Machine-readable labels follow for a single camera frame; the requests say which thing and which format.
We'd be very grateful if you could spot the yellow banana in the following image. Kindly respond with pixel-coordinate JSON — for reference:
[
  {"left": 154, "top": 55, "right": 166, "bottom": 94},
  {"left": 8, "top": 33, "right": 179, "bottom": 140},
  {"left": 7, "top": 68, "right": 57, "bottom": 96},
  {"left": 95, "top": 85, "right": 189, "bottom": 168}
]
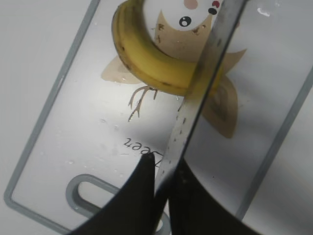
[{"left": 112, "top": 0, "right": 227, "bottom": 98}]

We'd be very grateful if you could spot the white deer cutting board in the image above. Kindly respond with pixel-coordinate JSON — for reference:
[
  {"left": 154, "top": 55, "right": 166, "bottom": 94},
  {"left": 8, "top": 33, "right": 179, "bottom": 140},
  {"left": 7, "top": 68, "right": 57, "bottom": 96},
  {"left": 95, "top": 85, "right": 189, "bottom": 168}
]
[{"left": 4, "top": 0, "right": 313, "bottom": 235}]

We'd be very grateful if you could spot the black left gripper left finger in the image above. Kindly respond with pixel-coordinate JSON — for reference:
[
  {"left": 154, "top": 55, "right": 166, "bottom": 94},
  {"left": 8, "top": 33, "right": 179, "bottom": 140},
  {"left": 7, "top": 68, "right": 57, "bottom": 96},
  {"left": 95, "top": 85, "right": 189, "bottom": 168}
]
[{"left": 70, "top": 155, "right": 161, "bottom": 235}]

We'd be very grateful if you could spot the cleaver knife with white handle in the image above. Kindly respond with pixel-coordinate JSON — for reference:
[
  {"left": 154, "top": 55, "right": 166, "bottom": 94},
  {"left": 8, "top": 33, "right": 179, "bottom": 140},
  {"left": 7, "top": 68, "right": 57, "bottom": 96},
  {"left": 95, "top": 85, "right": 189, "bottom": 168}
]
[{"left": 154, "top": 0, "right": 247, "bottom": 196}]

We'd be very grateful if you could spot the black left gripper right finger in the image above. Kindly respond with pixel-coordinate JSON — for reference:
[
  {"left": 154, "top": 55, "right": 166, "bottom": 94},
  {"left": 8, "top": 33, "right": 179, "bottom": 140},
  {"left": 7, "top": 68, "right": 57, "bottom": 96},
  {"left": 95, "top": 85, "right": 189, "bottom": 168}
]
[{"left": 169, "top": 160, "right": 261, "bottom": 235}]

